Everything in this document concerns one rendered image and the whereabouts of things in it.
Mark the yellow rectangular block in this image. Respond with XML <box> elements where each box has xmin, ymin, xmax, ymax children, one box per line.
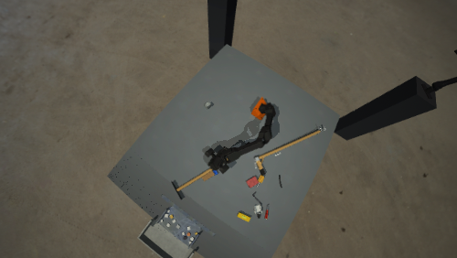
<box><xmin>237</xmin><ymin>212</ymin><xmax>250</xmax><ymax>221</ymax></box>

